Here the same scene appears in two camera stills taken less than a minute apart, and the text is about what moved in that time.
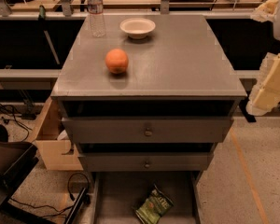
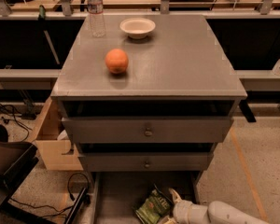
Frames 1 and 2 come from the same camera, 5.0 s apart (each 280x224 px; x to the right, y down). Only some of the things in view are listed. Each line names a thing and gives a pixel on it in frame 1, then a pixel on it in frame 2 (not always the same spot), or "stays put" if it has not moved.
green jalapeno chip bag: [154, 207] stays put
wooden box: [52, 151] stays put
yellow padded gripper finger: [266, 11] → [184, 212]
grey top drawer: [150, 130] stays put
